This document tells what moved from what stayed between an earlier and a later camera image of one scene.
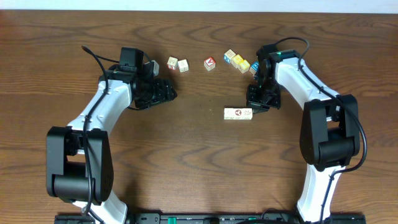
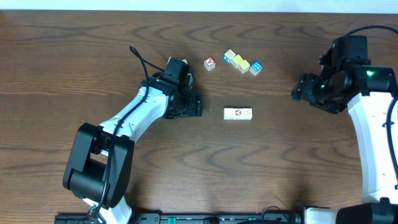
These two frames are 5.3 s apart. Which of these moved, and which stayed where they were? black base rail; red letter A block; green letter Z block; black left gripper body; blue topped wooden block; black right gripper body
Moved: black left gripper body; black right gripper body
Stayed: blue topped wooden block; red letter A block; green letter Z block; black base rail
